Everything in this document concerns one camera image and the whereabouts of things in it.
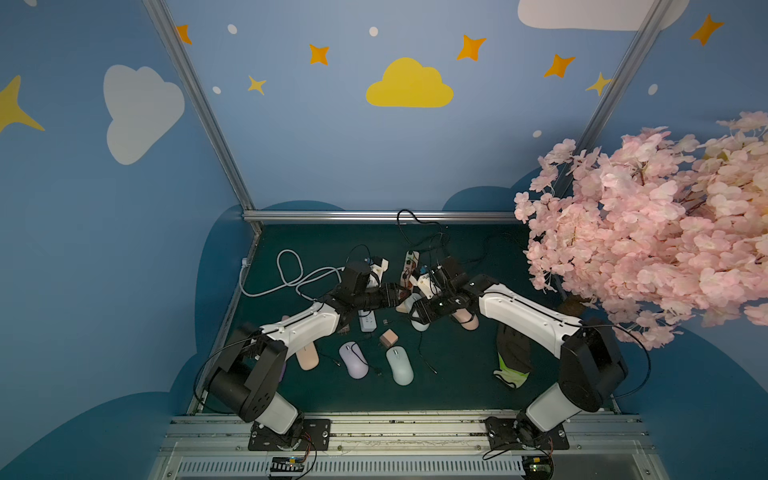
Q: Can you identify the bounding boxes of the white power strip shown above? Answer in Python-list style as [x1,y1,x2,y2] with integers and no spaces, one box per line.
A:
[358,310,377,333]

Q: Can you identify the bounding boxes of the cream red power strip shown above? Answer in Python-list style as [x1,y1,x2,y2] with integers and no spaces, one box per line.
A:
[399,250,420,291]

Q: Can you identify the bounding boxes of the purple wireless mouse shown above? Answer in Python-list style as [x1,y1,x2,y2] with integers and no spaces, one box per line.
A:
[339,341,369,380]

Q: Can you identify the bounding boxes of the light green wireless mouse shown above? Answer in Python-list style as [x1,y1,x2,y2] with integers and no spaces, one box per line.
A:
[386,346,414,386]

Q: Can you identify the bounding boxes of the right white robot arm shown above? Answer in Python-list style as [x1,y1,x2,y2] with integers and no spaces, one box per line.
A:
[409,258,629,444]

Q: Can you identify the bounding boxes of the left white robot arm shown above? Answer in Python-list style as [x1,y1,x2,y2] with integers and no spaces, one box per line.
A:
[203,261,404,435]

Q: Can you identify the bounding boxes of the black green work glove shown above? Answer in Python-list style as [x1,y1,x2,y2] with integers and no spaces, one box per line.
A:
[493,324,532,389]

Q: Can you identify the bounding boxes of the pink cherry blossom tree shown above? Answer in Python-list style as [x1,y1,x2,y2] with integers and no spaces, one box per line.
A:
[514,111,767,349]

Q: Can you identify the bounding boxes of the black power strip cable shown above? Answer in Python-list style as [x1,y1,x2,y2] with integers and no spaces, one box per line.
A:
[396,208,523,271]

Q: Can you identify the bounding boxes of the loose black usb cable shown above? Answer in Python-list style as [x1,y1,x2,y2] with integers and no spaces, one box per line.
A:
[416,332,439,376]

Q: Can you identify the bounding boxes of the beige pink wireless mouse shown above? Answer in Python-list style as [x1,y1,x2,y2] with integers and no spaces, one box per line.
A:
[295,342,319,371]

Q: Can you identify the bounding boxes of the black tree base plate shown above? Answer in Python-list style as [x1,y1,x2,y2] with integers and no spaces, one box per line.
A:
[557,295,587,318]

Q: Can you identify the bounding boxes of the aluminium frame rail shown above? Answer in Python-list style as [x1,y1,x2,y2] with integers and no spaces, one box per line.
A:
[241,210,517,224]

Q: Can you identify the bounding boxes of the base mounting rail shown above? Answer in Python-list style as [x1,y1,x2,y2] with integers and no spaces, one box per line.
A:
[150,410,668,479]

